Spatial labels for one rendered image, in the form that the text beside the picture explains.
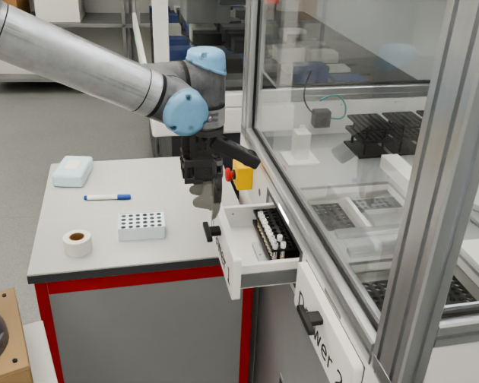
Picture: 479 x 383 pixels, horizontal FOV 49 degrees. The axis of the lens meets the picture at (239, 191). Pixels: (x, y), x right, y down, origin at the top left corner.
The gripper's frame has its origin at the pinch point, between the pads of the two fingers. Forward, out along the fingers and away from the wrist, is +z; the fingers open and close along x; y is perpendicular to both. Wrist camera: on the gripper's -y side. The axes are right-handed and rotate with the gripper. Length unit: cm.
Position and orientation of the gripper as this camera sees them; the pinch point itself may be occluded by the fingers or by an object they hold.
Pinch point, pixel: (215, 208)
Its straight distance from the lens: 118.3
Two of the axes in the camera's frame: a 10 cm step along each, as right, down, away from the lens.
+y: -9.8, 0.7, -2.0
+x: 2.1, 4.8, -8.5
